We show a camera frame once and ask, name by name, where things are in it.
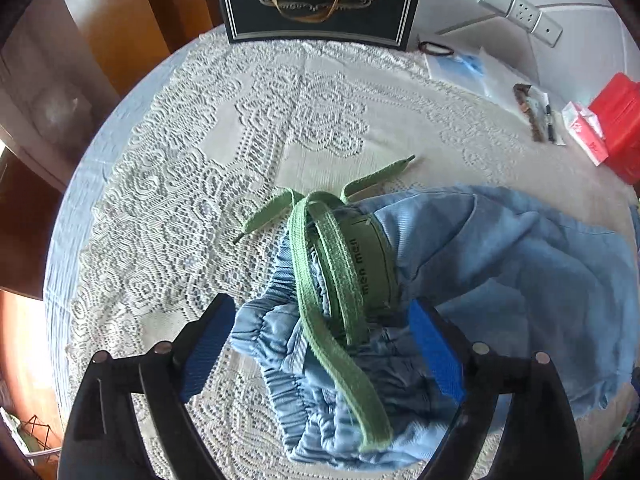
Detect light blue drawstring pants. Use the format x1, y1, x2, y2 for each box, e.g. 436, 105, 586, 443
231, 161, 639, 471

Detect blue quilted under cloth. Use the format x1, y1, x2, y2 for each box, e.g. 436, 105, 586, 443
43, 46, 190, 419

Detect white lace tablecloth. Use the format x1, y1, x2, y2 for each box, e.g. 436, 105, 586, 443
64, 24, 637, 480

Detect red white tissue pack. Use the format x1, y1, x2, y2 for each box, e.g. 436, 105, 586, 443
561, 101, 608, 167

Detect red plastic bear case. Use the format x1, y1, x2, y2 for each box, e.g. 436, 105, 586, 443
589, 73, 640, 185

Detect black gift bag gold ribbon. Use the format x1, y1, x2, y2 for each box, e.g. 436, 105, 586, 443
210, 0, 431, 52

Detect black hair tie ring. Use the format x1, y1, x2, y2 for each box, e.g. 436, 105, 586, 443
418, 40, 456, 58

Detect white wall power strip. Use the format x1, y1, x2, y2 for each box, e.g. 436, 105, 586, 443
477, 0, 563, 48

